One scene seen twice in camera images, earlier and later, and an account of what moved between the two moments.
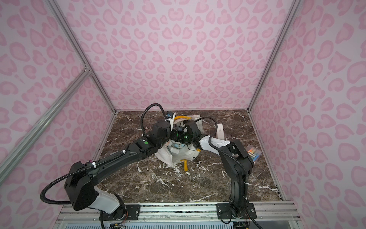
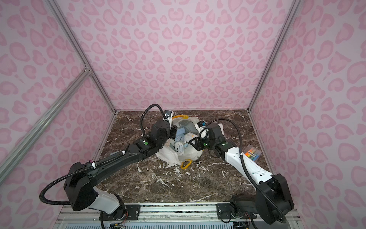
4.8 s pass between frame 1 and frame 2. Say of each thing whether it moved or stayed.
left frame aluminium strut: stayed
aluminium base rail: stayed
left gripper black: stayed
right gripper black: moved
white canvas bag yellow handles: moved
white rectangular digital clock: stayed
